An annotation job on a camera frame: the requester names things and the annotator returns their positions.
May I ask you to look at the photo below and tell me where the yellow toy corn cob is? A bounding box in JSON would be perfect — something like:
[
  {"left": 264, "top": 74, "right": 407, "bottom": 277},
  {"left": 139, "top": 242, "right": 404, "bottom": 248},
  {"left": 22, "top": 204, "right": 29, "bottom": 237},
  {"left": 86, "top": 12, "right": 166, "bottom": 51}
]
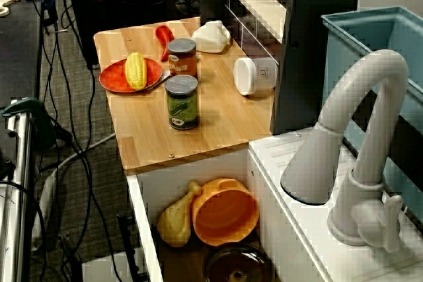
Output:
[{"left": 124, "top": 52, "right": 148, "bottom": 91}]

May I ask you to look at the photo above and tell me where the wooden countertop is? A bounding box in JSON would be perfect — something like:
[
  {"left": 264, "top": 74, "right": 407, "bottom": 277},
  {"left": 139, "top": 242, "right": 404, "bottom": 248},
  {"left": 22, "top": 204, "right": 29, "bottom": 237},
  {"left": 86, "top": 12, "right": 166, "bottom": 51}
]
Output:
[{"left": 93, "top": 17, "right": 282, "bottom": 177}]

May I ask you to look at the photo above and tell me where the green pickles can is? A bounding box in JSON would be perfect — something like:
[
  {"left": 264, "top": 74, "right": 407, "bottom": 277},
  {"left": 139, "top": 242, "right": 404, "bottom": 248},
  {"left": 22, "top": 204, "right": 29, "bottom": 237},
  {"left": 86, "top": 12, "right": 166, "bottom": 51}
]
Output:
[{"left": 164, "top": 75, "right": 200, "bottom": 131}]

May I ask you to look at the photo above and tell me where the white jar with logo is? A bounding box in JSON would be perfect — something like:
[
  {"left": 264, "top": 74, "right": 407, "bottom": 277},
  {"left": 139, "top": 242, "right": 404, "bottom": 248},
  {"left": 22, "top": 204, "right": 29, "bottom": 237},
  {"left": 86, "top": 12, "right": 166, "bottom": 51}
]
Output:
[{"left": 233, "top": 57, "right": 279, "bottom": 96}]

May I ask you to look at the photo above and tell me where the silver toy spoon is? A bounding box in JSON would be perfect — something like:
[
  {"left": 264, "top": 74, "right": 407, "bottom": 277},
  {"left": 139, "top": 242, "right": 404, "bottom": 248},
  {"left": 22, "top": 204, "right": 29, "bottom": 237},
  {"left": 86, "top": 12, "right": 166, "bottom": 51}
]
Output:
[{"left": 145, "top": 69, "right": 171, "bottom": 91}]

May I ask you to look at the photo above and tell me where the brown beans can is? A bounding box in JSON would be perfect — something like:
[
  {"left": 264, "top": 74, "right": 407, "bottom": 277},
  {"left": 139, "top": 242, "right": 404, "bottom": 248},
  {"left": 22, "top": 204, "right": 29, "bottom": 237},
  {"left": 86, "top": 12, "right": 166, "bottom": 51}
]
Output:
[{"left": 167, "top": 38, "right": 198, "bottom": 78}]

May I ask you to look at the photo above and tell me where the white toy milk jug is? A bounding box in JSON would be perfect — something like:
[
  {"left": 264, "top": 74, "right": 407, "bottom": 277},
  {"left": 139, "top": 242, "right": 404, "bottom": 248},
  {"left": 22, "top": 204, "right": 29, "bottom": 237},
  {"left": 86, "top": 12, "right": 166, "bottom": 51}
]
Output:
[{"left": 190, "top": 20, "right": 232, "bottom": 53}]

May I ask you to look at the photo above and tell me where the orange toy pot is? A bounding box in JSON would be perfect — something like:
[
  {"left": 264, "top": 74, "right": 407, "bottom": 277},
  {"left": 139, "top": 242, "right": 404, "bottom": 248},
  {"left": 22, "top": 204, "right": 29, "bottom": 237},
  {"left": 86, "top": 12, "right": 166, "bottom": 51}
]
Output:
[{"left": 191, "top": 178, "right": 260, "bottom": 247}]

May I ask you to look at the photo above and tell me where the red toy pepper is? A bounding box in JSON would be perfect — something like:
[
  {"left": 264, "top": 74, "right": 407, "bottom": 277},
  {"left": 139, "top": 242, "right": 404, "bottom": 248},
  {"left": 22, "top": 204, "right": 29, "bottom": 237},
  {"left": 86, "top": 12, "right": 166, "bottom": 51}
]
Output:
[{"left": 155, "top": 24, "right": 175, "bottom": 62}]

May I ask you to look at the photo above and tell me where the orange plate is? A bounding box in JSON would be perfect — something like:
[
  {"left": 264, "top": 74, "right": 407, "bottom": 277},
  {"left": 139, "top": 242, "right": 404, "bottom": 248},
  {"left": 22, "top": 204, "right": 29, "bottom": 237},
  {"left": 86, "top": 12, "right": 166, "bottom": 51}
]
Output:
[{"left": 98, "top": 57, "right": 164, "bottom": 94}]

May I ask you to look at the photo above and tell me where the dark grey upright panel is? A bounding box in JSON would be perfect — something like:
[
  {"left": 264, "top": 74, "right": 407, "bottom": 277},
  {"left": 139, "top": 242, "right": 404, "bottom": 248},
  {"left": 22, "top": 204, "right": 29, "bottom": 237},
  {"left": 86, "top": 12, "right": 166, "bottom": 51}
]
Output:
[{"left": 270, "top": 0, "right": 364, "bottom": 136}]

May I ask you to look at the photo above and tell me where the tiled backsplash with shelf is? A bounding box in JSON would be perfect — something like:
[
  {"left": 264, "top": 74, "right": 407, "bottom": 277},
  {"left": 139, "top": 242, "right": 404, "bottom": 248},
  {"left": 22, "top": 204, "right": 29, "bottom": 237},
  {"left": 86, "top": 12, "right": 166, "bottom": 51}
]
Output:
[{"left": 200, "top": 0, "right": 288, "bottom": 68}]

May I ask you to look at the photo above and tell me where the black glass pot lid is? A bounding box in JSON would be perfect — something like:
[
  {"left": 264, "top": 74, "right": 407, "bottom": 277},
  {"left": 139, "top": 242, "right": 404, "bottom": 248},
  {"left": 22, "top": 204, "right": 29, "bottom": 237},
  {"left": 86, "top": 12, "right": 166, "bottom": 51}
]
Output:
[{"left": 203, "top": 244, "right": 275, "bottom": 282}]

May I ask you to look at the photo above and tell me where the blue plastic bin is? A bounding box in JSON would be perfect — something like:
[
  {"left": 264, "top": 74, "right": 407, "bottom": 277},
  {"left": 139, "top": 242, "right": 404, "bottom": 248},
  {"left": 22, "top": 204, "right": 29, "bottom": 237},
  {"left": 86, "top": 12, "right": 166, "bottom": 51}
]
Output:
[{"left": 321, "top": 5, "right": 423, "bottom": 227}]

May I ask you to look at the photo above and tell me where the black computer tower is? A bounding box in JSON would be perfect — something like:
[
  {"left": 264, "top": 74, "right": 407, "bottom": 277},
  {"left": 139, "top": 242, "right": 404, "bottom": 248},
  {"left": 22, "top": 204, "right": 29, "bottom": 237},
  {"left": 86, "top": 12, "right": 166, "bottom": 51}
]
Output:
[{"left": 64, "top": 0, "right": 176, "bottom": 71}]

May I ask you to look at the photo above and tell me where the white toy sink unit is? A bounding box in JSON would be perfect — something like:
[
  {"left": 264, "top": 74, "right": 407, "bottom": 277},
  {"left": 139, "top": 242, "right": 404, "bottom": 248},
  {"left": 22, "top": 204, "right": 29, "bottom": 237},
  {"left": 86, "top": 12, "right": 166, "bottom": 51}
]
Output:
[{"left": 127, "top": 126, "right": 423, "bottom": 282}]

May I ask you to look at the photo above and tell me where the grey toy faucet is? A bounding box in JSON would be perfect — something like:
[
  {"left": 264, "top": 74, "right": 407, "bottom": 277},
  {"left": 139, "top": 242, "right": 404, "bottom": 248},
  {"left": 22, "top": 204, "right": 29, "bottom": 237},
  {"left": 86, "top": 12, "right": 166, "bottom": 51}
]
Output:
[{"left": 280, "top": 49, "right": 410, "bottom": 254}]

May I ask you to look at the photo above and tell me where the green clamp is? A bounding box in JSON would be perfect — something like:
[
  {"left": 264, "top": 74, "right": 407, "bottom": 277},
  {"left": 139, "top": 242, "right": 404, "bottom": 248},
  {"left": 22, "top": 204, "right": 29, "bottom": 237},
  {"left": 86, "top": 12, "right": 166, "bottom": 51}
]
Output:
[{"left": 1, "top": 96, "right": 59, "bottom": 151}]

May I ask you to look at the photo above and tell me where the white power strip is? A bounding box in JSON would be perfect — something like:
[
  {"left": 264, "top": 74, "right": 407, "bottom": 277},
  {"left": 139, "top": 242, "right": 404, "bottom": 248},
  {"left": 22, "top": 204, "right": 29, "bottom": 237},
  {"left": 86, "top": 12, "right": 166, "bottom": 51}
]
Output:
[{"left": 31, "top": 169, "right": 59, "bottom": 243}]

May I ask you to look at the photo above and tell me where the white floor cable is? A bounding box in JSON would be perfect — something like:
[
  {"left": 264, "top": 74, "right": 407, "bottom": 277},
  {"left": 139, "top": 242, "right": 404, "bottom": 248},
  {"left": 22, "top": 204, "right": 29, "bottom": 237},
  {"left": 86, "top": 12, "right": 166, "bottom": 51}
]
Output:
[{"left": 49, "top": 131, "right": 116, "bottom": 177}]

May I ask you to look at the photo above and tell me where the black floor cable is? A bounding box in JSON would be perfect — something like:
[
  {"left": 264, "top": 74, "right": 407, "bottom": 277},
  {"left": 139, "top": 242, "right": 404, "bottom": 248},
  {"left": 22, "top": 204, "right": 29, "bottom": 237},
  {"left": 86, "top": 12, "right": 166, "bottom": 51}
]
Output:
[{"left": 49, "top": 0, "right": 125, "bottom": 282}]

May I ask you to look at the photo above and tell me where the black oven handle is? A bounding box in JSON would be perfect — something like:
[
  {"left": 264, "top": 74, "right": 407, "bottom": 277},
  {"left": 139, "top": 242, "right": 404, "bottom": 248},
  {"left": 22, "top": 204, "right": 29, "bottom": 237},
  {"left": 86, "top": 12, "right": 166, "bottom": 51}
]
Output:
[{"left": 116, "top": 212, "right": 146, "bottom": 282}]

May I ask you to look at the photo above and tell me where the metal frame rail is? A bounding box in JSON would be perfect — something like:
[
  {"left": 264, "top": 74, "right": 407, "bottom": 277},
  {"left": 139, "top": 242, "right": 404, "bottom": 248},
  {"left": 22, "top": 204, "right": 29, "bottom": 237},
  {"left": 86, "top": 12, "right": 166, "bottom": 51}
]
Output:
[{"left": 0, "top": 100, "right": 37, "bottom": 282}]

